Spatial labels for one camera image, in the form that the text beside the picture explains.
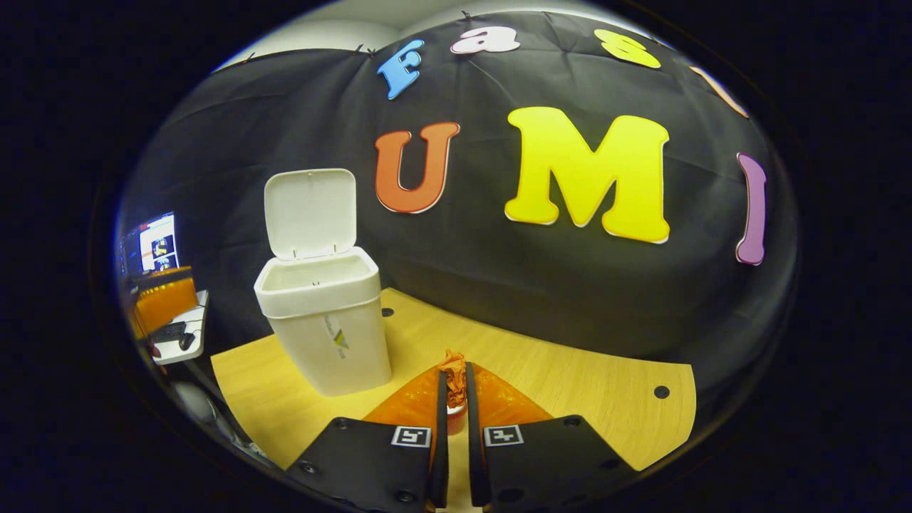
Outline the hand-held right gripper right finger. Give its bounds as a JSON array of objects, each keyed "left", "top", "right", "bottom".
[{"left": 465, "top": 361, "right": 642, "bottom": 510}]

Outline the orange paper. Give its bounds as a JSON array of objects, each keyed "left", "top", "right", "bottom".
[{"left": 437, "top": 348, "right": 468, "bottom": 410}]

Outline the black backdrop cloth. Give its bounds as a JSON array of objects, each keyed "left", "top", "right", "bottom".
[{"left": 118, "top": 9, "right": 799, "bottom": 371}]

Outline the white desktop garbage bin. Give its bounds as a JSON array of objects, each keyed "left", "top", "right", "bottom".
[{"left": 254, "top": 168, "right": 393, "bottom": 398}]

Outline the white side table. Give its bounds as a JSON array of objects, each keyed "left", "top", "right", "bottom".
[{"left": 148, "top": 289, "right": 209, "bottom": 366}]

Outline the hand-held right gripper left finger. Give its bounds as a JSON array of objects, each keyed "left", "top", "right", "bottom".
[{"left": 285, "top": 360, "right": 451, "bottom": 513}]

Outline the wooden desktop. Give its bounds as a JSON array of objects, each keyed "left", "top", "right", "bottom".
[{"left": 210, "top": 287, "right": 698, "bottom": 513}]

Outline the computer monitor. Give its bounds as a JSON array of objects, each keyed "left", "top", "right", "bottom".
[{"left": 120, "top": 211, "right": 178, "bottom": 276}]

